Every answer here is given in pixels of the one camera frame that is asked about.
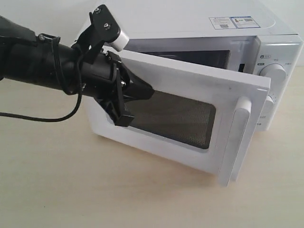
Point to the white microwave oven body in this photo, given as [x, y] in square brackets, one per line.
[181, 29]

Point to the white microwave door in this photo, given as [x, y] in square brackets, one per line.
[199, 116]

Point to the white control knob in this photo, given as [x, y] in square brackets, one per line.
[269, 104]
[274, 71]

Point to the upper white control knob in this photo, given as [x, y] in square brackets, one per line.
[274, 71]

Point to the blue bordered label sticker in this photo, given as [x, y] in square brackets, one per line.
[244, 22]

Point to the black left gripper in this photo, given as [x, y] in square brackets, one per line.
[106, 80]

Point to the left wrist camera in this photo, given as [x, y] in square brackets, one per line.
[103, 29]

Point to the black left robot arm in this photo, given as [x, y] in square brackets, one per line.
[30, 58]

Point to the lower white control knob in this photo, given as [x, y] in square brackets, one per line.
[269, 104]

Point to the white label sticker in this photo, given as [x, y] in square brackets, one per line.
[222, 23]

